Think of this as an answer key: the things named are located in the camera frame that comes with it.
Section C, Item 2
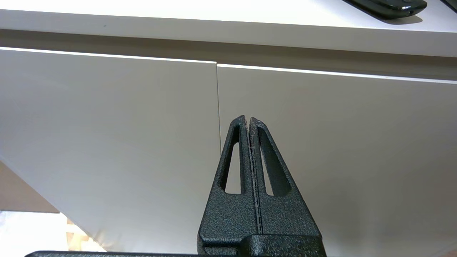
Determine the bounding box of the plain black remote control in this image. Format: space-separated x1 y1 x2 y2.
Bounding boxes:
343 0 428 20

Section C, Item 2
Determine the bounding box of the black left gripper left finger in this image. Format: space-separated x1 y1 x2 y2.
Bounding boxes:
197 115 259 256

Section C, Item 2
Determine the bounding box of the wide white cabinet door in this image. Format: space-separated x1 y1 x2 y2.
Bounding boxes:
217 64 457 257

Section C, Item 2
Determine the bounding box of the white sideboard cabinet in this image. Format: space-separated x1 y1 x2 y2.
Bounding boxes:
0 0 457 257

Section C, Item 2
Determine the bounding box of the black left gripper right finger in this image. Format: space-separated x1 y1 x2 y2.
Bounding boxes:
249 117 322 237

